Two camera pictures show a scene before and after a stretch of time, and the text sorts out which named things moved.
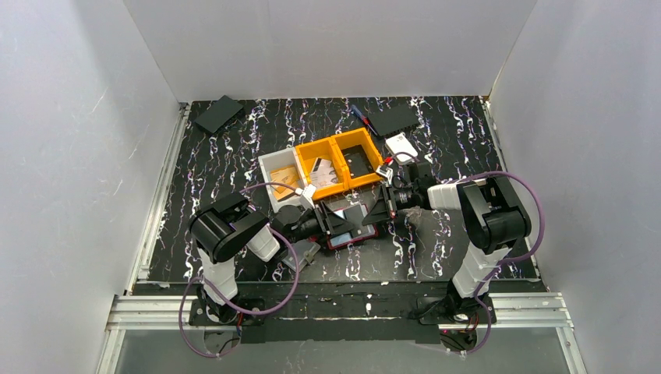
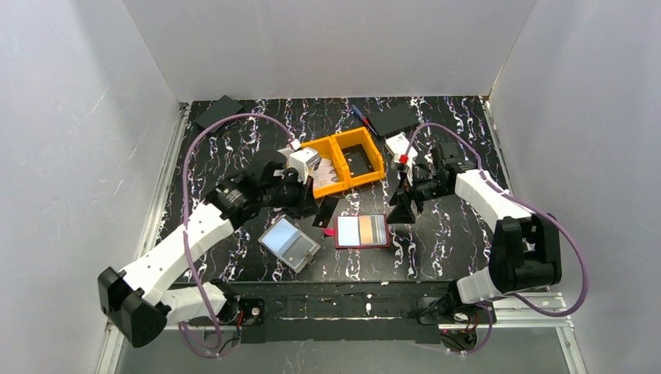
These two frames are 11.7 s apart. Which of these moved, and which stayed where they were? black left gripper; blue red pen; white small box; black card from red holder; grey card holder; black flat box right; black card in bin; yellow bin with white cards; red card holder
Moved: black left gripper; black card from red holder; red card holder
Stayed: white small box; black flat box right; black card in bin; blue red pen; yellow bin with white cards; grey card holder
